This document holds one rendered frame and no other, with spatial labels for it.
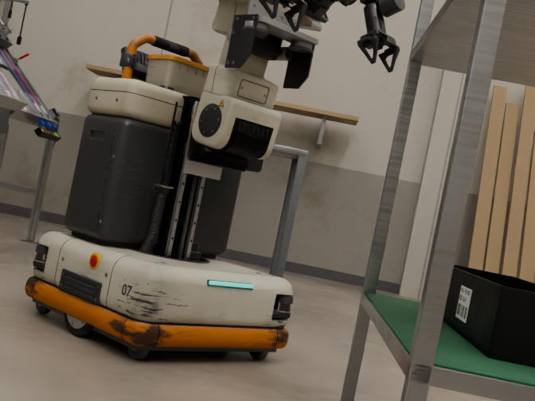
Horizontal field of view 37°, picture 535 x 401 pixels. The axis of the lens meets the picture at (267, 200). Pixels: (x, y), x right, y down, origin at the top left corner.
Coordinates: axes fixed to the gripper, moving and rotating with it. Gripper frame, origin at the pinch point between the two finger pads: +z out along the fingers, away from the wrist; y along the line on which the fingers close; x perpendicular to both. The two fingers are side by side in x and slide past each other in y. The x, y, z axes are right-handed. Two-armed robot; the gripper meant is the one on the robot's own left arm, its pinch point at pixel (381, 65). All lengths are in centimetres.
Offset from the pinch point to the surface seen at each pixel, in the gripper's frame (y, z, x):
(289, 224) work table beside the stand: 104, 7, 121
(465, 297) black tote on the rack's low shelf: -63, 82, -44
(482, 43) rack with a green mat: -102, 55, -71
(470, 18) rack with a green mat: -68, 33, -57
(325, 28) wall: 296, -201, 207
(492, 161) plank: 364, -73, 118
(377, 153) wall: 335, -100, 199
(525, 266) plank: 364, 9, 110
